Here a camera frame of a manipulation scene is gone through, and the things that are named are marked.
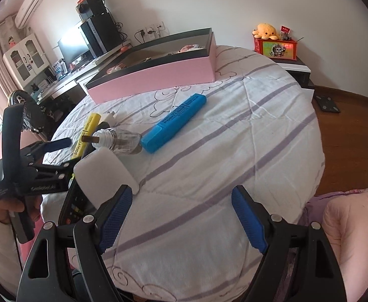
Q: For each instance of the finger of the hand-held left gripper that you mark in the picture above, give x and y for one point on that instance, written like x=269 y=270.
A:
x=58 y=170
x=58 y=144

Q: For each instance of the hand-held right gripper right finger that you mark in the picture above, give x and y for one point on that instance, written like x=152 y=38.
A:
x=248 y=220

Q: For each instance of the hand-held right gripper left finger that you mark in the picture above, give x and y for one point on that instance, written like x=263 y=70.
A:
x=114 y=220

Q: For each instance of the yellow highlighter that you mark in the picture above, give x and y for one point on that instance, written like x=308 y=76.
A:
x=88 y=132

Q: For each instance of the black remote control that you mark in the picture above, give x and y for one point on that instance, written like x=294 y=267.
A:
x=77 y=204

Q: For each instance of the white plug-in repellent heater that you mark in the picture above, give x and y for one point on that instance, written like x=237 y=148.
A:
x=105 y=176

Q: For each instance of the white charger plug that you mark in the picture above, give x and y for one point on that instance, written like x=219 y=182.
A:
x=108 y=119

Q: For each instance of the clear glass repellent bottle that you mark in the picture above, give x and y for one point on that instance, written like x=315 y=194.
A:
x=122 y=140

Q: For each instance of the blue highlighter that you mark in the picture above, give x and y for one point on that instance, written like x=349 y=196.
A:
x=174 y=122

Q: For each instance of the pink storage box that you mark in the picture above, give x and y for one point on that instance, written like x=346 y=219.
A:
x=158 y=75

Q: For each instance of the pink block figure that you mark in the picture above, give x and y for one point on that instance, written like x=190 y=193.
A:
x=188 y=48

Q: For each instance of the person's left forearm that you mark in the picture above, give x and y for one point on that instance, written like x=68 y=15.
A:
x=1 y=258

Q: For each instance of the black office chair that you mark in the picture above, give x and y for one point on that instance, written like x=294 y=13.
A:
x=56 y=108

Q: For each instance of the dark printed jacket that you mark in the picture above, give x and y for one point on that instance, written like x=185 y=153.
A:
x=23 y=107

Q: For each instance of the white desk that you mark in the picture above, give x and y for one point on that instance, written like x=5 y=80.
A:
x=67 y=81

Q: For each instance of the striped white quilt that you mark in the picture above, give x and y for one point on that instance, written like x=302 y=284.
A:
x=234 y=151

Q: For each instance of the blue white box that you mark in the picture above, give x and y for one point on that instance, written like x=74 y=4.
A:
x=59 y=68

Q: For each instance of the white glass-door cabinet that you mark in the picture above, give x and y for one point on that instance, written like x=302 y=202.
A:
x=25 y=59

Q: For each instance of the black computer monitor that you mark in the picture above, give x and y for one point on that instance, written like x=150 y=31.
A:
x=72 y=48

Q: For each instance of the small pink doll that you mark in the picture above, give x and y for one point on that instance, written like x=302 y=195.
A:
x=12 y=42

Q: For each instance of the clear bottle orange cap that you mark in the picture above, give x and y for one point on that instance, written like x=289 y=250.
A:
x=124 y=48

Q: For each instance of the black computer tower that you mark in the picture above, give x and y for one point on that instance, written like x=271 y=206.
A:
x=100 y=34

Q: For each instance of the black box with dial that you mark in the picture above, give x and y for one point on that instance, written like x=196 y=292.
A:
x=91 y=8

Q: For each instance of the black floor scale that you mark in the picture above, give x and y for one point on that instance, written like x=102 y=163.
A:
x=328 y=103

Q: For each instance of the white air conditioner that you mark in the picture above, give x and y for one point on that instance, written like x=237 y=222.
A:
x=31 y=1

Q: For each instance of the red printed box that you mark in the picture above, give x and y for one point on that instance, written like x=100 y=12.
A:
x=276 y=48

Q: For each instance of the orange octopus plush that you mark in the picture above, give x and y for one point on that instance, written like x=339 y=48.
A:
x=267 y=31

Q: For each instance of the small red card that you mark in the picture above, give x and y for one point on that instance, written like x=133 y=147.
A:
x=285 y=30

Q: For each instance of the white wall outlets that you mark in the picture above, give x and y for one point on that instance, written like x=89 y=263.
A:
x=154 y=26

